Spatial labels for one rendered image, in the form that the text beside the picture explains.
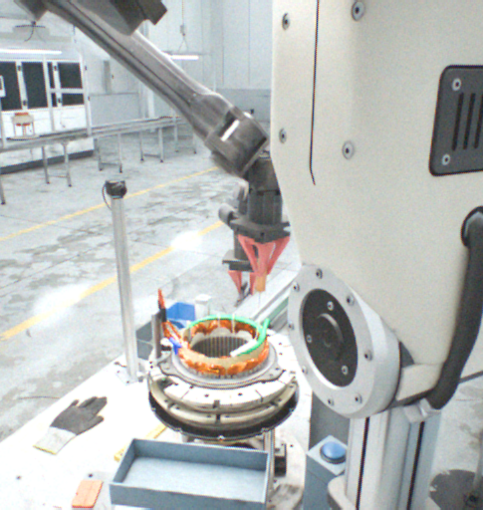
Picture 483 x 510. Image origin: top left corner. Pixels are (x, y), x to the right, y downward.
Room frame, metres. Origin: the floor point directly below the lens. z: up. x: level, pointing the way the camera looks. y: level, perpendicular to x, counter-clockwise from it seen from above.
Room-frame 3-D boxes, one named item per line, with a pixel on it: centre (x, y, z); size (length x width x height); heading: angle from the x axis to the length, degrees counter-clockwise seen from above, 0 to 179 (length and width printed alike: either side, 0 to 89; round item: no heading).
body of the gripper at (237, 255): (1.09, -0.01, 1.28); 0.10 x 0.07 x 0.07; 75
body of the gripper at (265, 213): (0.78, -0.04, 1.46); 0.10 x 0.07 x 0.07; 135
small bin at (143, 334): (1.43, 0.28, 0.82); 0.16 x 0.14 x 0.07; 62
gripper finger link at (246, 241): (0.78, -0.04, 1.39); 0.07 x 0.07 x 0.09; 45
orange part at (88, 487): (0.82, 0.34, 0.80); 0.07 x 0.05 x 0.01; 178
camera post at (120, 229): (1.30, 0.34, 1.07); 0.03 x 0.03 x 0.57; 38
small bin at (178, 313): (1.58, 0.20, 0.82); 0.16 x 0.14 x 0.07; 64
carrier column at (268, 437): (0.83, -0.06, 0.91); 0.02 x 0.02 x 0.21
